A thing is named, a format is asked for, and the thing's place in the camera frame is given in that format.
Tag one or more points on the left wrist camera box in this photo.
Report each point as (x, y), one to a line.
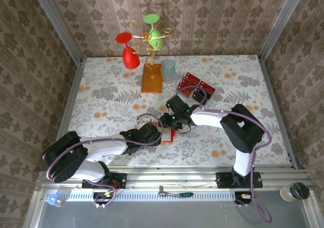
(149, 133)

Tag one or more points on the clear jar black lid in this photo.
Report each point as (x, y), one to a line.
(300, 190)

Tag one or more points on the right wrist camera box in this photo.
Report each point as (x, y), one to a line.
(177, 103)

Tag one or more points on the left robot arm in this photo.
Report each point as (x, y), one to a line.
(65, 157)

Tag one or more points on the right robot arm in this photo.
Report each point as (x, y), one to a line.
(240, 132)

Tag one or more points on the wooden rack base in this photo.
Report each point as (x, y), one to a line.
(152, 85)

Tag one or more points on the clear acrylic card tray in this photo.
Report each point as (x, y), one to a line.
(197, 85)

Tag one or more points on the black VIP card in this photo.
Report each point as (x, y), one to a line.
(201, 94)
(198, 99)

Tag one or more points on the grey metal shelf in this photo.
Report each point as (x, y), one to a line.
(164, 215)

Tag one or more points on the aluminium table side rail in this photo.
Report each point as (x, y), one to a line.
(273, 99)
(71, 94)

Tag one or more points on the red VIP card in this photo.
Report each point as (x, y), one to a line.
(193, 77)
(187, 82)
(186, 92)
(208, 87)

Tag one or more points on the aluminium frame post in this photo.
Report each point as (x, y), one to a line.
(57, 23)
(281, 23)

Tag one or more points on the blue white plug connector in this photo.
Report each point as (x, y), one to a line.
(52, 199)

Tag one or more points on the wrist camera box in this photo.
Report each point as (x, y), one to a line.
(149, 133)
(177, 103)

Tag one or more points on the black power connector block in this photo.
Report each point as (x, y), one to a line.
(101, 196)
(243, 196)

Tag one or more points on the floral tablecloth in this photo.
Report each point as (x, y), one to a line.
(114, 99)

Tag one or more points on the frosted glass tumbler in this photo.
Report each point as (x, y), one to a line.
(168, 71)

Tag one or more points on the red wine glass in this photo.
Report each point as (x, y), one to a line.
(130, 58)

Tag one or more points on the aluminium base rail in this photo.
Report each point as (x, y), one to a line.
(172, 178)

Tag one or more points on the green wine glass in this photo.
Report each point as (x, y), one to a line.
(154, 37)

